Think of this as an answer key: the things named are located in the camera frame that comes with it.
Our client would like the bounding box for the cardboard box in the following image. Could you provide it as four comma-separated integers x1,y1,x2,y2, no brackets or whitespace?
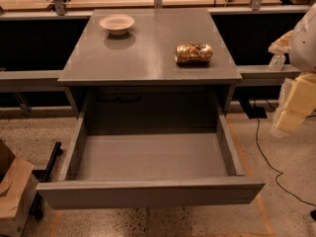
0,140,38,237

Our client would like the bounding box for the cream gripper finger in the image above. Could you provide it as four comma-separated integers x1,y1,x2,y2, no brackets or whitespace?
268,31,293,71
271,108,304,136

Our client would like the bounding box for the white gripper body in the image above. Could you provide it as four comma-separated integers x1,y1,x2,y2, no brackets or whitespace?
276,72,316,116

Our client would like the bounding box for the open grey top drawer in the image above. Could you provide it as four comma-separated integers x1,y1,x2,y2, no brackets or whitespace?
35,88,267,211

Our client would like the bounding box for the grey drawer cabinet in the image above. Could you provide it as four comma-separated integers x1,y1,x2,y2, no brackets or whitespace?
58,9,241,135

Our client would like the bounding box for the black cart frame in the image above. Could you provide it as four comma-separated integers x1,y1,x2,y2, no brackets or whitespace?
29,141,63,220

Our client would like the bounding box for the white paper bowl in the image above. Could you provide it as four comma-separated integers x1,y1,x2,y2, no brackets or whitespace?
100,14,135,36

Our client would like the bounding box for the black floor cable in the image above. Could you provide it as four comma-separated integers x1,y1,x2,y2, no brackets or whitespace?
253,100,316,221

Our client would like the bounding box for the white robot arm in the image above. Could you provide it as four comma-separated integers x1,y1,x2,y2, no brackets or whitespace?
269,4,316,133

